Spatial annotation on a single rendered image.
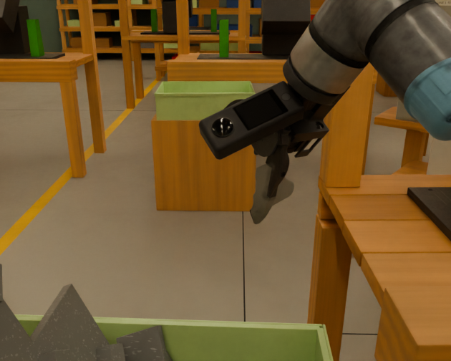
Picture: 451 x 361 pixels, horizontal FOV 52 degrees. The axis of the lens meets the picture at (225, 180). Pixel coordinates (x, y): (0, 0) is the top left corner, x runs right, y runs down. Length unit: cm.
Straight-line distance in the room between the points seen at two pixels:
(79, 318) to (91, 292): 182
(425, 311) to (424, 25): 48
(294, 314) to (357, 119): 122
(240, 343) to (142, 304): 166
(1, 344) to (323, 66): 40
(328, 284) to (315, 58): 97
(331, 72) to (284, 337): 33
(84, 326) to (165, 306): 167
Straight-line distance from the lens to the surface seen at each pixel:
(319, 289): 139
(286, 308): 223
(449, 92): 42
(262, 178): 58
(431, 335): 75
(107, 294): 237
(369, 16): 46
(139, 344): 62
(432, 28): 44
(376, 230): 105
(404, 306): 79
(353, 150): 122
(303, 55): 50
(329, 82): 50
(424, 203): 117
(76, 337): 57
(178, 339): 63
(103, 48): 1056
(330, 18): 49
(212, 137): 50
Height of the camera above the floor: 135
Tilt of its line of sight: 22 degrees down
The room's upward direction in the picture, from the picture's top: straight up
